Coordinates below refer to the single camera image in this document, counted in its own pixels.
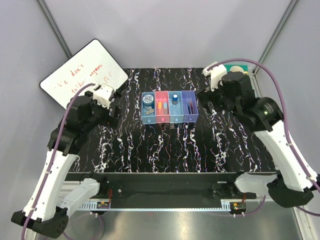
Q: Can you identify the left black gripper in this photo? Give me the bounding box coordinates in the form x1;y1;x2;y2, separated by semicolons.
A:
83;90;122;133

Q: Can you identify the red pen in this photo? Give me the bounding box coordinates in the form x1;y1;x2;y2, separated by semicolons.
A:
189;101;195;115

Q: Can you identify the purple bin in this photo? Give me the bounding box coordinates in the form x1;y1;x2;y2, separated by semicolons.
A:
181;90;199;123

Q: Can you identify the blue pen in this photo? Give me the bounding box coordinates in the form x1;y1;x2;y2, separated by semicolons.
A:
186;103;192;115

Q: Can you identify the yellow mug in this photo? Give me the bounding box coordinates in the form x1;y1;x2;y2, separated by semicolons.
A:
230;65;249;75

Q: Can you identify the light blue bin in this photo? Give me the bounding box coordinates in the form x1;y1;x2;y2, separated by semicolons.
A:
141;92;156;125

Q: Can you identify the blue ink bottle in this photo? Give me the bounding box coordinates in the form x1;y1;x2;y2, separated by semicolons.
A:
142;94;155;111

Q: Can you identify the small white eraser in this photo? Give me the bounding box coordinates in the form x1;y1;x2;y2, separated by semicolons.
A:
145;109;155;116

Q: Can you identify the green book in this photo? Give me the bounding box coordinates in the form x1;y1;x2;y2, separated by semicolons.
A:
224;64;248;72

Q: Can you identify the sky blue bin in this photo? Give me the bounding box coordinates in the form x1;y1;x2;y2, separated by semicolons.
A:
168;91;184;124

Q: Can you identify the orange pink highlighter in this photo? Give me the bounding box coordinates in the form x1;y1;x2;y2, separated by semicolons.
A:
157;101;163;115

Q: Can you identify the pink bin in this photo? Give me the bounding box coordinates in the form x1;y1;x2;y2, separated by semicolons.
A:
155;91;170;124

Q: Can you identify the grey marker with blue cap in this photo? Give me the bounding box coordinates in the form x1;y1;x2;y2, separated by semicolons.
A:
163;102;169;115

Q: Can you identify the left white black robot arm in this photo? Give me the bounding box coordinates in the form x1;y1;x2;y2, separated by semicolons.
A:
11;86;121;239

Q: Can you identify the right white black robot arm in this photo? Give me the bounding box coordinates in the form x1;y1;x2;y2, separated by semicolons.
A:
196;72;320;208

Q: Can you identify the black marble pattern mat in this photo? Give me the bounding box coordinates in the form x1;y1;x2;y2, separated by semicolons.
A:
70;68;275;173

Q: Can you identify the white dry-erase board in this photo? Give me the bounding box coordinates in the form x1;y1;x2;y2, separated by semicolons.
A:
39;39;128;109

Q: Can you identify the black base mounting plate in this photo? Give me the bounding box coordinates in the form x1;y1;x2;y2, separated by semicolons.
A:
67;172;257;200

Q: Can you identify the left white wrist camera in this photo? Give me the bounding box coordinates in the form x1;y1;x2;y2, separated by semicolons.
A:
93;84;115;109

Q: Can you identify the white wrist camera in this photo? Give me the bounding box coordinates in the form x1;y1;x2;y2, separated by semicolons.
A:
202;64;227;92
93;84;115;109

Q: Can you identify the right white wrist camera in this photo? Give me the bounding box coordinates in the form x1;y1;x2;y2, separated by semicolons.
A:
202;64;227;92

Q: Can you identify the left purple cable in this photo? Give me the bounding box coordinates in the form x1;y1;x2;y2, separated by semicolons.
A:
20;82;106;240

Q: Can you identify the purple cable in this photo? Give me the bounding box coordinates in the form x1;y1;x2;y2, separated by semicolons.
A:
206;58;320;217
20;82;106;240

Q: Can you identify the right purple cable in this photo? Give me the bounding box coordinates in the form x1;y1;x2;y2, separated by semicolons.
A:
206;58;320;217

